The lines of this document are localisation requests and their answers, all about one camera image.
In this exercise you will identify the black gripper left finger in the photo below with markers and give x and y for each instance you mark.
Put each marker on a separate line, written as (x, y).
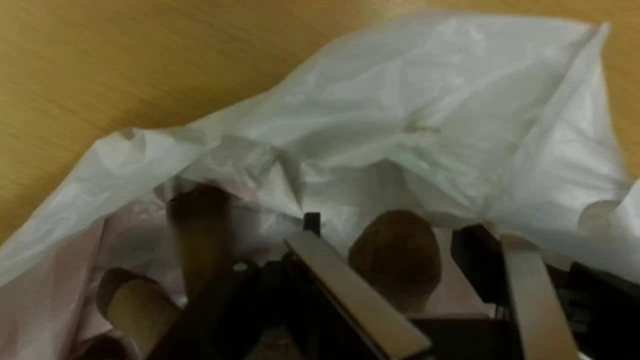
(360, 293)

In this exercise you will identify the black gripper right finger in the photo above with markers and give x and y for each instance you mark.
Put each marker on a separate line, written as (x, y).
(536, 301)

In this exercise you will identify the white plastic bag orange print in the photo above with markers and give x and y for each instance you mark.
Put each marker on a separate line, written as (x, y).
(432, 121)

